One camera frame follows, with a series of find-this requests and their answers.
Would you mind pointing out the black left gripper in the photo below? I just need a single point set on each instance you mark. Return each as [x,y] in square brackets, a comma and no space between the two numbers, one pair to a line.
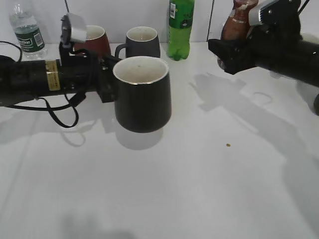
[84,71]

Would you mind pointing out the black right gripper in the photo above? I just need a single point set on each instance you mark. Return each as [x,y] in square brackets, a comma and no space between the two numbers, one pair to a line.
[241,54]

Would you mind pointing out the brown coffee drink bottle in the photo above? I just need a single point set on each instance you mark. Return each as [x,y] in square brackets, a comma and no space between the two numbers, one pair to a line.
[235,29]

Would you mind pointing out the black ceramic mug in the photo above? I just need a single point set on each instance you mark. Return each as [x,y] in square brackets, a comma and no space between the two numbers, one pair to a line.
[143,100]

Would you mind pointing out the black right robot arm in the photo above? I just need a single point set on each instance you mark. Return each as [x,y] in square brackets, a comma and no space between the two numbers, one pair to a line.
[274,43]

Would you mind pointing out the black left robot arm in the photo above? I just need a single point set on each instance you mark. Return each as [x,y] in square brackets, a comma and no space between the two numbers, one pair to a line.
[29,80]

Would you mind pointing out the dark red ceramic mug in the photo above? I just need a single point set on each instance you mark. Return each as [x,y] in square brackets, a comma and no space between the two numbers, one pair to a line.
[96,41]

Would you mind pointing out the grey ceramic mug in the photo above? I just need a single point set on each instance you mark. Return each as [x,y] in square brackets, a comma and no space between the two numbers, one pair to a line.
[140,41]

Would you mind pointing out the clear water bottle green label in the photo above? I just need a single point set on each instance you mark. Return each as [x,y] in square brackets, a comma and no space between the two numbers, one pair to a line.
[26,29]

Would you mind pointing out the green soda bottle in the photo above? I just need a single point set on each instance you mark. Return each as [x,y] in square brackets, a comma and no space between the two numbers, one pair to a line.
[180,25]

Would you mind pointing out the white ceramic mug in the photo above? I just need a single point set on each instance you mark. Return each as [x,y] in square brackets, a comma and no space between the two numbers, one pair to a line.
[306,37]

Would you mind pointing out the dark object at right edge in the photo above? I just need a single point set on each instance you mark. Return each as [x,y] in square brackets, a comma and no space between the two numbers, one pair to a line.
[316,105]

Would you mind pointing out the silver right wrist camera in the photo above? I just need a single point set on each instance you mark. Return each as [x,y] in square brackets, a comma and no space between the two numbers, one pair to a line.
[266,12]

